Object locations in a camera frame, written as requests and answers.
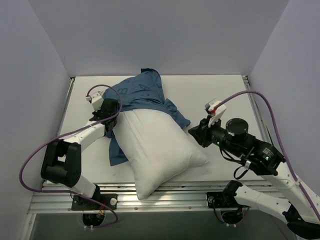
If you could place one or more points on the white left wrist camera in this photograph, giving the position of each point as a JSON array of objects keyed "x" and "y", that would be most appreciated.
[{"x": 95, "y": 99}]

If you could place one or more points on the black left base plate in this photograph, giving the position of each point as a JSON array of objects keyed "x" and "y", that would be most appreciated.
[{"x": 81, "y": 204}]

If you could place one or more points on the blue cartoon print pillowcase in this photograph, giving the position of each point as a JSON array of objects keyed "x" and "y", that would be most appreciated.
[{"x": 145, "y": 91}]

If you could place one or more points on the aluminium front frame rail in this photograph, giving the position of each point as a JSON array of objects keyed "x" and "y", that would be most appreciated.
[{"x": 170, "y": 197}]

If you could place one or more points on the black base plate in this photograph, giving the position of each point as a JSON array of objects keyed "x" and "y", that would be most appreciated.
[
  {"x": 219, "y": 200},
  {"x": 81, "y": 204}
]

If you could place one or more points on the white pillow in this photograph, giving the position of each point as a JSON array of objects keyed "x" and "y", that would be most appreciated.
[{"x": 156, "y": 148}]

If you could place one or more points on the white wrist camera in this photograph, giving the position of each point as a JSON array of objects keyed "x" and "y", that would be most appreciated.
[
  {"x": 214, "y": 113},
  {"x": 95, "y": 99}
]

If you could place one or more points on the aluminium table edge rail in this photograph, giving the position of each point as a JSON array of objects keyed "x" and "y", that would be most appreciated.
[{"x": 65, "y": 105}]

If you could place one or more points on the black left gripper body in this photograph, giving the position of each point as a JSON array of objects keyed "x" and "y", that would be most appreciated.
[{"x": 107, "y": 110}]

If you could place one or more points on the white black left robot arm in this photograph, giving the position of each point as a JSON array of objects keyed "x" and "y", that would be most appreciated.
[{"x": 62, "y": 162}]

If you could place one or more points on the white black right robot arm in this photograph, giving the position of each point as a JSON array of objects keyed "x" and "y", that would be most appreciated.
[{"x": 279, "y": 194}]

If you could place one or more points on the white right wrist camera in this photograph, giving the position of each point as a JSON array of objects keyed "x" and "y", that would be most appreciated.
[{"x": 214, "y": 113}]

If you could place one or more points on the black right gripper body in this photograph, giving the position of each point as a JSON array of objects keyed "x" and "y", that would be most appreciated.
[{"x": 203, "y": 133}]

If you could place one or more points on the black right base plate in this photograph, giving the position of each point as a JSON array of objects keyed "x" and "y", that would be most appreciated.
[{"x": 219, "y": 200}]

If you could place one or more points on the aluminium right side rail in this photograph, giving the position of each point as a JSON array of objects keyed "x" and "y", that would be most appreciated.
[{"x": 265, "y": 137}]

